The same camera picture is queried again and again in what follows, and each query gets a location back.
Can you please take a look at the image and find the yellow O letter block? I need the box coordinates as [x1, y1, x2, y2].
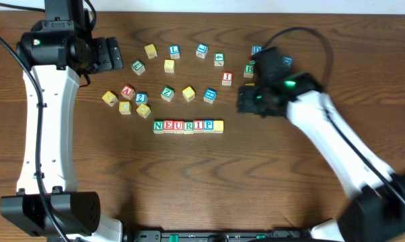
[137, 104, 151, 118]

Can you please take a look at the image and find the blue D block upper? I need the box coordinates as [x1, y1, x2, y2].
[251, 46, 262, 55]

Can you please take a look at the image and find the yellow C letter block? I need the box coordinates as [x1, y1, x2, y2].
[119, 102, 132, 115]

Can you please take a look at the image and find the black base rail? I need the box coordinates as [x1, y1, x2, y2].
[122, 229, 315, 242]

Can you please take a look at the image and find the green R letter block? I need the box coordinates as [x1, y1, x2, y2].
[183, 121, 194, 134]

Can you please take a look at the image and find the yellow block beside Z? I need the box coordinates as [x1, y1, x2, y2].
[182, 86, 196, 102]

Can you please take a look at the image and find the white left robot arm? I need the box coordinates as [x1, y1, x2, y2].
[0, 16, 128, 241]

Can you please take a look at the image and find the blue 2 number block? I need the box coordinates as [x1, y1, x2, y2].
[135, 93, 148, 106]

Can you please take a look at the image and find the green N letter block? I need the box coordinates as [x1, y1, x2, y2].
[152, 120, 164, 134]

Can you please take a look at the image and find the red U letter block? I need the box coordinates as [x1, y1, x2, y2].
[173, 120, 184, 134]

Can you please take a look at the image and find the red A letter block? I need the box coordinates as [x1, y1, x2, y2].
[120, 85, 135, 100]

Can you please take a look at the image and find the blue P letter block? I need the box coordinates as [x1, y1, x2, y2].
[203, 120, 214, 133]

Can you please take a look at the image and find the blue L block tilted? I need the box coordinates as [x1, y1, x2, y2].
[196, 43, 209, 58]

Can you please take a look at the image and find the green 4 number block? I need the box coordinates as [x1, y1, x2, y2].
[214, 52, 225, 67]

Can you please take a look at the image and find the red E letter block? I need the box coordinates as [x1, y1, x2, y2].
[163, 120, 174, 134]

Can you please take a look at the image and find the blue d block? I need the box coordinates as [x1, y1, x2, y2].
[282, 56, 293, 67]
[251, 46, 262, 55]

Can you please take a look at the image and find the blue H letter block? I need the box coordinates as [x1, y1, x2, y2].
[203, 89, 217, 104]

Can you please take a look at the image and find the blue L block upright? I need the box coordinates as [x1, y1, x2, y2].
[169, 45, 180, 59]

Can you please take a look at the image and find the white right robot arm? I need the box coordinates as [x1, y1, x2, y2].
[237, 73, 405, 241]

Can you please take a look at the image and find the green L letter block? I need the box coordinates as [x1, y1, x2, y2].
[131, 60, 145, 75]

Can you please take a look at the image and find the green B letter block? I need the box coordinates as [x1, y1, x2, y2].
[244, 60, 255, 79]

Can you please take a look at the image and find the green Z letter block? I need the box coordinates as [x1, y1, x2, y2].
[161, 86, 174, 102]

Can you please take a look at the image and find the red i block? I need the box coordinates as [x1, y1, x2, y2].
[221, 71, 233, 86]
[193, 120, 204, 133]

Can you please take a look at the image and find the blue D block right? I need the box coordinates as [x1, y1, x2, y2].
[282, 56, 293, 67]

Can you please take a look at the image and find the yellow S letter block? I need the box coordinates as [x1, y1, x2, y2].
[164, 59, 175, 73]

